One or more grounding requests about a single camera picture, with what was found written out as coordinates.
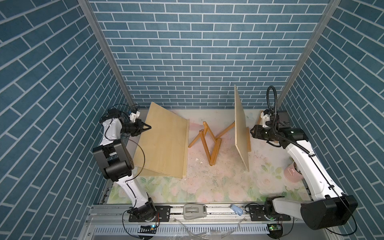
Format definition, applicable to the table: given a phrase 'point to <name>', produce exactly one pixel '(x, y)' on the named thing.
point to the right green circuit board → (274, 227)
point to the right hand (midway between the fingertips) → (255, 131)
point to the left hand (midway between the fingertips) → (152, 126)
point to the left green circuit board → (148, 229)
